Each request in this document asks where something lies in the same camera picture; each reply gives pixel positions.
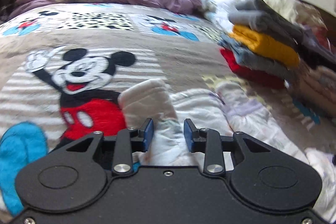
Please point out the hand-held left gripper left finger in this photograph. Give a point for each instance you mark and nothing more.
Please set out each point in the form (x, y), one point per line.
(148, 134)

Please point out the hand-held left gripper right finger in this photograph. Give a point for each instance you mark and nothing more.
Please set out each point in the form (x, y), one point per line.
(188, 136)

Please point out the white floral padded garment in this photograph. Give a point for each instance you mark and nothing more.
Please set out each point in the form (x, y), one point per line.
(199, 108)

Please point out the cartoon mouse printed blanket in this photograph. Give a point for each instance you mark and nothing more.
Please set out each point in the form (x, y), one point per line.
(170, 56)

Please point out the red folded garment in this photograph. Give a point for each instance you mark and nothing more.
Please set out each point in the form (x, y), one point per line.
(249, 74)

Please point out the blue denim folded garment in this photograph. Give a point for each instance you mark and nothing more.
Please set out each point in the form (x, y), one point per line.
(260, 62)

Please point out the yellow folded garment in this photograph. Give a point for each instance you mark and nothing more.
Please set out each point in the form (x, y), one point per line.
(265, 43)

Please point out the beige folded garment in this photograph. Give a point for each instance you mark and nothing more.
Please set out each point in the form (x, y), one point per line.
(315, 92)

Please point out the purple grey folded garment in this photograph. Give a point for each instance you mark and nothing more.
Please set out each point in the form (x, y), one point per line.
(317, 40)

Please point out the cream quilt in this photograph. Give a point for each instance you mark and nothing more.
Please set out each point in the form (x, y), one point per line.
(288, 3)

